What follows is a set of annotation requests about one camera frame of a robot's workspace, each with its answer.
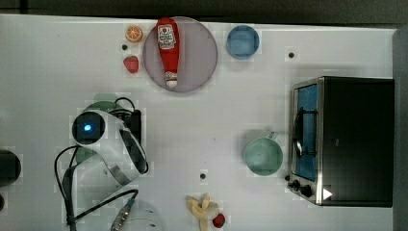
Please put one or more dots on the green plastic strainer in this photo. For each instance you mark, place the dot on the green plastic strainer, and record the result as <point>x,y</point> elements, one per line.
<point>105,106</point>

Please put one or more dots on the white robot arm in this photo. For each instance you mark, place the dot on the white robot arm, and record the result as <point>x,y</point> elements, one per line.
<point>117,160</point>

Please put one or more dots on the grey round plate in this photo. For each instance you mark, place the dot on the grey round plate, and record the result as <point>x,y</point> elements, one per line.
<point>197,57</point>

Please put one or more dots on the green mug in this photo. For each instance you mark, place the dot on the green mug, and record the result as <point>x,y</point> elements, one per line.
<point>264,156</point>

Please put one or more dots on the blue round bowl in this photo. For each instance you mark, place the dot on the blue round bowl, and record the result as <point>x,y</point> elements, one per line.
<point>242,42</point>

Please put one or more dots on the red strawberry toy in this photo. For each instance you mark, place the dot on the red strawberry toy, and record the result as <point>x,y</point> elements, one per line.
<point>131,63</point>

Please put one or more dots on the peeled banana toy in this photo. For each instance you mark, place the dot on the peeled banana toy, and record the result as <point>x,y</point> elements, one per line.
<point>205,210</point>

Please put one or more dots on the red ketchup bottle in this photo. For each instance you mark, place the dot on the red ketchup bottle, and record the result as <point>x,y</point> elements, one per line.
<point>168,41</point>

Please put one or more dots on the small red fruit toy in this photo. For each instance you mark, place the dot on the small red fruit toy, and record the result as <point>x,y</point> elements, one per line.
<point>219,220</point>

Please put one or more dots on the orange slice toy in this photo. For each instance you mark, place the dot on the orange slice toy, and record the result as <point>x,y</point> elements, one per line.
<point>134,34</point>

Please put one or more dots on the black toaster oven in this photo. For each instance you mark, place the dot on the black toaster oven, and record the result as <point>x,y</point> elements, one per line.
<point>342,141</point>

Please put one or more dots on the black object at table edge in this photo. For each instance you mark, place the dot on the black object at table edge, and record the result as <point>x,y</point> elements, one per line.
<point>10,168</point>

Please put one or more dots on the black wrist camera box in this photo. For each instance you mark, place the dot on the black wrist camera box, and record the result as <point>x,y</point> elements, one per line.
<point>132,119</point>

